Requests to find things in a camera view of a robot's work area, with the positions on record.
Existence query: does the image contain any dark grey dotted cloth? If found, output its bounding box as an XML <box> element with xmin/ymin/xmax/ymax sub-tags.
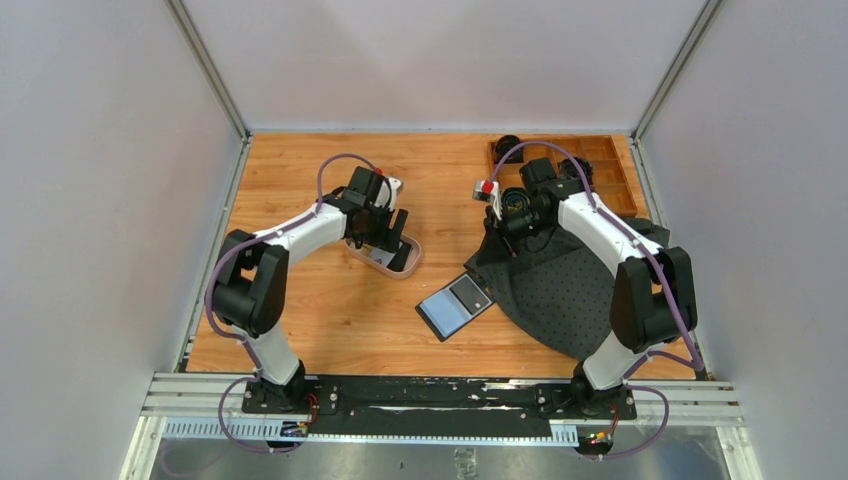
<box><xmin>463</xmin><ymin>213</ymin><xmax>672</xmax><ymax>362</ymax></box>

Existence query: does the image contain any silver VIP credit card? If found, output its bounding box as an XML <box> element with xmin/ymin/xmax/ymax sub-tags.
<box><xmin>367</xmin><ymin>247</ymin><xmax>396</xmax><ymax>267</ymax></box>

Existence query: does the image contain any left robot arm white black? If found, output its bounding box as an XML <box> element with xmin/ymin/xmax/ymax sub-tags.
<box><xmin>204</xmin><ymin>167</ymin><xmax>408</xmax><ymax>413</ymax></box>

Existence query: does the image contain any black rolled belt middle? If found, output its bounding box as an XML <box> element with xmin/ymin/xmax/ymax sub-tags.
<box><xmin>559</xmin><ymin>157</ymin><xmax>593</xmax><ymax>186</ymax></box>

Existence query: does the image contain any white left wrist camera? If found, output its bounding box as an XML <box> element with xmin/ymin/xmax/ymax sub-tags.
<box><xmin>374</xmin><ymin>169</ymin><xmax>404</xmax><ymax>211</ymax></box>

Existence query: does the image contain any black credit card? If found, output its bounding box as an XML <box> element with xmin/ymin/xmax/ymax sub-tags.
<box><xmin>449</xmin><ymin>274</ymin><xmax>493</xmax><ymax>318</ymax></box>

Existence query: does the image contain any pink oval card tray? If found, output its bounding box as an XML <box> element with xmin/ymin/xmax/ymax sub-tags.
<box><xmin>345</xmin><ymin>235</ymin><xmax>423</xmax><ymax>280</ymax></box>

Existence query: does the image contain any black rolled belt green pattern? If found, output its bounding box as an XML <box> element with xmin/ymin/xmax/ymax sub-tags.
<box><xmin>501</xmin><ymin>187</ymin><xmax>530</xmax><ymax>214</ymax></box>

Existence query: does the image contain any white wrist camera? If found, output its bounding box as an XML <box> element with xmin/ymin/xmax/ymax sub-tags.
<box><xmin>374</xmin><ymin>169</ymin><xmax>404</xmax><ymax>211</ymax></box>
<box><xmin>472</xmin><ymin>180</ymin><xmax>502</xmax><ymax>220</ymax></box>

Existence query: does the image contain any black rolled belt top left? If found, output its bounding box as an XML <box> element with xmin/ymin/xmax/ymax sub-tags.
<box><xmin>493</xmin><ymin>135</ymin><xmax>524</xmax><ymax>164</ymax></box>

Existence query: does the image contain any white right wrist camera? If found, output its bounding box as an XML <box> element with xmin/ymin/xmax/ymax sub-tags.
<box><xmin>472</xmin><ymin>180</ymin><xmax>502</xmax><ymax>220</ymax></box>

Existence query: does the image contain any wooden compartment tray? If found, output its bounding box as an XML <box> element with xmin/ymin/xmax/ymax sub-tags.
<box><xmin>496</xmin><ymin>135</ymin><xmax>639</xmax><ymax>218</ymax></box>

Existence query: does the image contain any black card holder wallet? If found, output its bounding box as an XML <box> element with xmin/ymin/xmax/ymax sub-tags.
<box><xmin>415</xmin><ymin>272</ymin><xmax>495</xmax><ymax>342</ymax></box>

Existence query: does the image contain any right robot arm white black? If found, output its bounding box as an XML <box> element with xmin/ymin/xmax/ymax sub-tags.
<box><xmin>473</xmin><ymin>158</ymin><xmax>704</xmax><ymax>418</ymax></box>

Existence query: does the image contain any aluminium frame rail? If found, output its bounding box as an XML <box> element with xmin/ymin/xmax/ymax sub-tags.
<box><xmin>120</xmin><ymin>373</ymin><xmax>760</xmax><ymax>479</ymax></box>

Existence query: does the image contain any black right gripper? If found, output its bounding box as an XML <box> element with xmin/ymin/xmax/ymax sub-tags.
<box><xmin>476</xmin><ymin>204</ymin><xmax>554</xmax><ymax>268</ymax></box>

